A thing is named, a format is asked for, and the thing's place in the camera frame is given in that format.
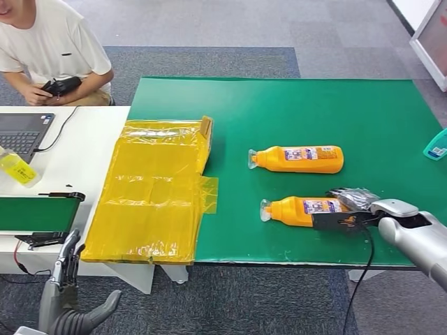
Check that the person's right hand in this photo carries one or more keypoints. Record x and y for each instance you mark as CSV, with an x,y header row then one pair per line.
x,y
35,94

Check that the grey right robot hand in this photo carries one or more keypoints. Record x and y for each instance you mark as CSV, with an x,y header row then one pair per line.
x,y
356,199

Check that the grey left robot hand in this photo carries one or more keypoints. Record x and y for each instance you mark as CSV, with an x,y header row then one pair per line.
x,y
57,300

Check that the black remote controller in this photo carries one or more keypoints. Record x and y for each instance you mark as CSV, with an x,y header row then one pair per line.
x,y
64,85

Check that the orange bottle with clear cap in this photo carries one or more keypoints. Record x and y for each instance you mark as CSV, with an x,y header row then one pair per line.
x,y
290,210
303,166

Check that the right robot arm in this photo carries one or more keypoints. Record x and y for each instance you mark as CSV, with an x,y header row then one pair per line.
x,y
419,240

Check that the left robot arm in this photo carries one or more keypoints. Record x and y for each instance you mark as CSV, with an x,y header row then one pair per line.
x,y
69,323

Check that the clear bottle with yellow label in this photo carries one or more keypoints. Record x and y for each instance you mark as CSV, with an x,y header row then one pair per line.
x,y
19,171

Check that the teal bottle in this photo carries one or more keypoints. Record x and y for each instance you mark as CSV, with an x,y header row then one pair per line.
x,y
438,145

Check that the grey laptop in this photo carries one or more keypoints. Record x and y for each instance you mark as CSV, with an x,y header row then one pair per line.
x,y
20,134

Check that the person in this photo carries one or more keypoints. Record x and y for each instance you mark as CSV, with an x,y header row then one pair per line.
x,y
52,37

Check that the white table foot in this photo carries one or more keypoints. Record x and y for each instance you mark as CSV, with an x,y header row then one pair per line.
x,y
176,273
136,277
365,275

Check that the green table mat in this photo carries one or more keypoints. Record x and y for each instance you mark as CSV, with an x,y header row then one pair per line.
x,y
366,120

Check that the yellow tape-wrapped cardboard box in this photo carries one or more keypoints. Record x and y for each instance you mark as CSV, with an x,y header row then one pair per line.
x,y
153,194

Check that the white framed board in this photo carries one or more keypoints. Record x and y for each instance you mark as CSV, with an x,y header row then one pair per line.
x,y
433,41

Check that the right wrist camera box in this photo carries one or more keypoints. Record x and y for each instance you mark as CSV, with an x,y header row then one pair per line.
x,y
331,222

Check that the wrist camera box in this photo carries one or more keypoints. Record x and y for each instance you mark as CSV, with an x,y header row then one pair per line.
x,y
29,331
331,222

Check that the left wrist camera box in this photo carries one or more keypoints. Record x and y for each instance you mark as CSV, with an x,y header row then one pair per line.
x,y
29,331

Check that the green conveyor with black frame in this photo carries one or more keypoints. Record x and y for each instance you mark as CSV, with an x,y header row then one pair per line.
x,y
35,215

